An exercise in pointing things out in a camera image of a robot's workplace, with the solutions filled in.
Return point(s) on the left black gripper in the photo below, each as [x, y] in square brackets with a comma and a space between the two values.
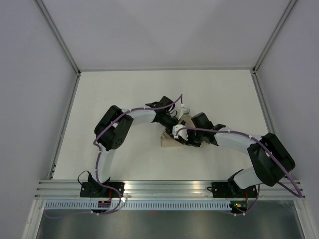
[170, 130]

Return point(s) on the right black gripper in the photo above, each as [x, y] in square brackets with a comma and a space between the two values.
[189, 142]

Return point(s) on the beige cloth napkin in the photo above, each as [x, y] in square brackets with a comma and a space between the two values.
[172, 140]

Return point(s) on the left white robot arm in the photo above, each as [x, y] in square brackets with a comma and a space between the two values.
[111, 132]

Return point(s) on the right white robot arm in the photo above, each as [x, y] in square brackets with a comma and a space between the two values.
[270, 160]

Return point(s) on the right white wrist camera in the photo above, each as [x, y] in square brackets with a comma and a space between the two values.
[180, 131]

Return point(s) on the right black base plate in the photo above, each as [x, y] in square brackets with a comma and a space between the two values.
[228, 190]

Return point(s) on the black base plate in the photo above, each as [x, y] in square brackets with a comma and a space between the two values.
[88, 191]
[228, 190]

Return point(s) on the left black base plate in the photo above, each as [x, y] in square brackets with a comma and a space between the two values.
[88, 191]

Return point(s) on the aluminium front rail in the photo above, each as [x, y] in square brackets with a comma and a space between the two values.
[153, 190]

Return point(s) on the white slotted cable duct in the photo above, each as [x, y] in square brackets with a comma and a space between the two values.
[142, 205]

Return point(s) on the left aluminium frame post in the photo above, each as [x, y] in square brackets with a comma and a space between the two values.
[57, 35]

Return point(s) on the aluminium frame post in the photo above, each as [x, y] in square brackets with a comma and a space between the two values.
[278, 27]
[57, 35]

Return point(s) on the right aluminium frame post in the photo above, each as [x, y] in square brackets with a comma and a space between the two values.
[278, 27]

